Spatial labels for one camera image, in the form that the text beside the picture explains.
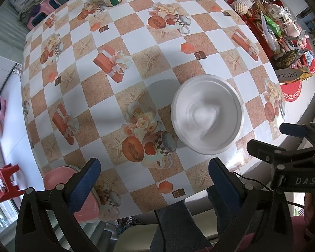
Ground pink square plate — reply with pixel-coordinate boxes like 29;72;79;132
44;159;101;222

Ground large white bowl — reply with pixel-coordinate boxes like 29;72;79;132
171;74;244;155

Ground red plastic stool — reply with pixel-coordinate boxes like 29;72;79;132
0;163;25;203

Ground red tray with clutter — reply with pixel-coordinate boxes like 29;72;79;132
228;0;315;102

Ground pink basin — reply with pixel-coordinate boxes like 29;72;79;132
0;96;6;121

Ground checkered tablecloth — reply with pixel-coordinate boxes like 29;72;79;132
21;0;288;220

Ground pink plastic stool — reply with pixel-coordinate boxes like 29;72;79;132
26;0;61;30

